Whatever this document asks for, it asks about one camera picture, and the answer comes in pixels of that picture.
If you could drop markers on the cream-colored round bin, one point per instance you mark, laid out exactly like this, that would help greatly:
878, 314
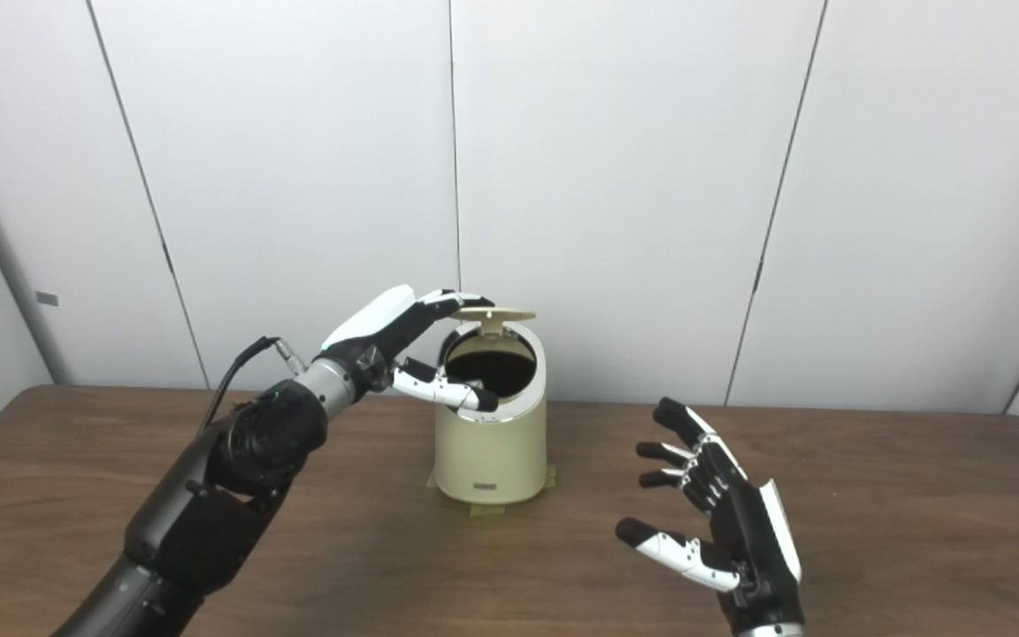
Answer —
492, 451

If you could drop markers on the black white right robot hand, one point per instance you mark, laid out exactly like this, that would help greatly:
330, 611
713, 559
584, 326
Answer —
753, 540

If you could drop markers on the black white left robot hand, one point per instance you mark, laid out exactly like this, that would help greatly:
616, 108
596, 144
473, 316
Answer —
377, 327

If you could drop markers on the yellow tape strip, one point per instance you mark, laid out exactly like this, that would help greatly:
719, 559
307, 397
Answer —
486, 510

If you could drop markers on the small gray wall sticker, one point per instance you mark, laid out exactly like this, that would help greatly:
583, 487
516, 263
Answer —
47, 299

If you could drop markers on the cream round bin lid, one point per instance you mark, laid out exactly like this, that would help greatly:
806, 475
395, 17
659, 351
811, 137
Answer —
505, 314

